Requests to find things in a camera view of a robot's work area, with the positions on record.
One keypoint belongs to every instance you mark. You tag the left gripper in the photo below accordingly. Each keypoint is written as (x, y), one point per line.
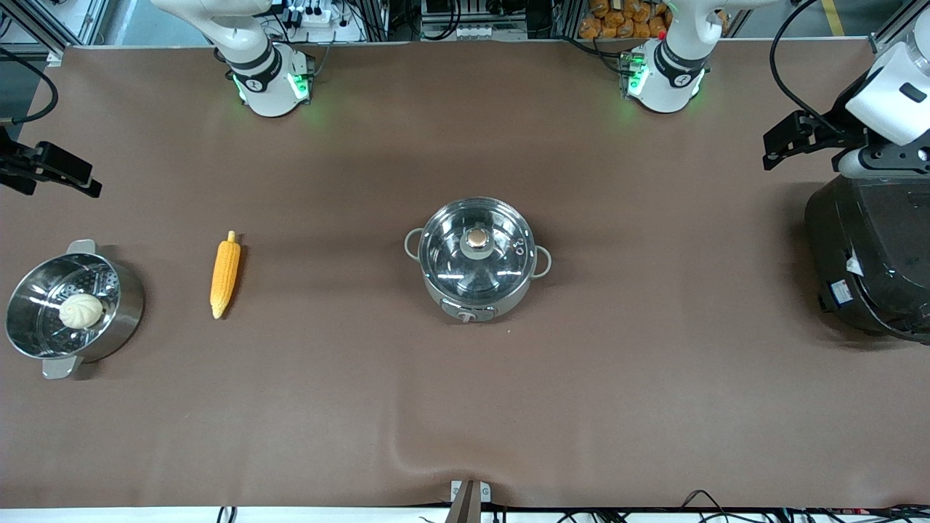
(833, 131)

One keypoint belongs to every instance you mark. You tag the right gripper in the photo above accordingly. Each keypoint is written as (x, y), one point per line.
(9, 161)

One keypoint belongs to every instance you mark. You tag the yellow corn cob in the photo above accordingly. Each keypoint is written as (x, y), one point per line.
(225, 274)

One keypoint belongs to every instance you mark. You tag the glass pot lid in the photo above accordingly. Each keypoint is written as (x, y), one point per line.
(476, 254)

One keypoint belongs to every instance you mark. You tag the stainless steel steamer pot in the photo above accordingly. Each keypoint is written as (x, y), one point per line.
(123, 305)

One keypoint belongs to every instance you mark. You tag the silver electric cooking pot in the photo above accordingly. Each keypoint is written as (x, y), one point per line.
(468, 312)

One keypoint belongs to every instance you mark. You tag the white steamed bun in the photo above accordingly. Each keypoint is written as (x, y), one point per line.
(81, 311)

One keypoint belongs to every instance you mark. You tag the black rice cooker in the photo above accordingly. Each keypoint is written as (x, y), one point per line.
(872, 254)

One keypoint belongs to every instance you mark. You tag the orange snack packs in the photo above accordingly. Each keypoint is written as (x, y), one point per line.
(625, 20)

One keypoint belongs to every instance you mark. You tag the white power strip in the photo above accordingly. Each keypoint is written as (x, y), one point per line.
(320, 18)

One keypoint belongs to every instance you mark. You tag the brown table mat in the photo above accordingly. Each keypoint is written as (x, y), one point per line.
(465, 407)

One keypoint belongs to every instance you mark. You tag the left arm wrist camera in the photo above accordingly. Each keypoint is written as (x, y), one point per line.
(883, 161)

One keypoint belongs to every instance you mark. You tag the aluminium frame post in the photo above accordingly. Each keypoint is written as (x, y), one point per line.
(897, 29)
(43, 25)

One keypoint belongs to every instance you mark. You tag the metal bracket at mat edge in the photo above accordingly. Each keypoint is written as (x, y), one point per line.
(470, 494)

